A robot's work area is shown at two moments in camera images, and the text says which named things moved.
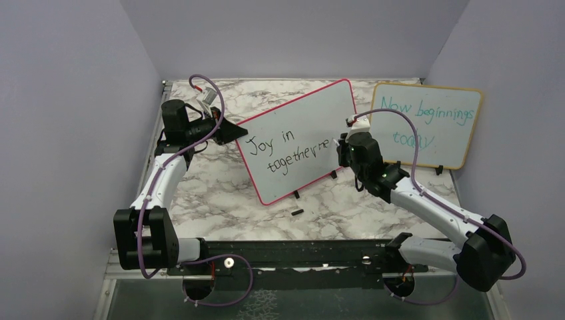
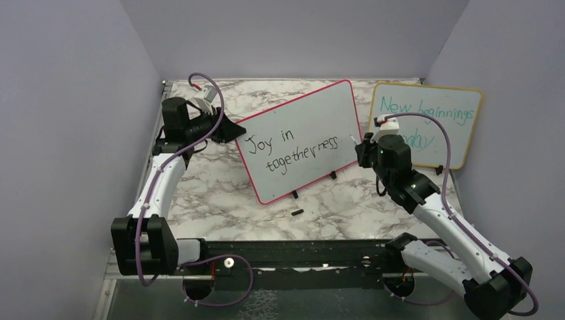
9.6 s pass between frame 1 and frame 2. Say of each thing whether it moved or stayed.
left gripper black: stayed
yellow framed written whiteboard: stayed
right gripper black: moved
